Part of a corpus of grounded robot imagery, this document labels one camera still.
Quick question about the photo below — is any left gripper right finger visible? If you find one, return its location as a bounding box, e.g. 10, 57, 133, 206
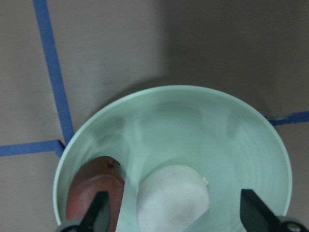
240, 189, 280, 232

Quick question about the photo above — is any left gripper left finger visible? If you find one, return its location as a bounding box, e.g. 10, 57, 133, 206
79, 191, 111, 232

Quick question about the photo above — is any white steamed bun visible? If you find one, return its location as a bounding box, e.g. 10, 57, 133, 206
137, 165, 209, 232

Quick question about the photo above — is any brown bun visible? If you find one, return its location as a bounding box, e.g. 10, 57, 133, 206
66, 156, 125, 232

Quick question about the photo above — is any light green plate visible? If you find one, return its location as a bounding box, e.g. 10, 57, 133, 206
53, 85, 292, 232

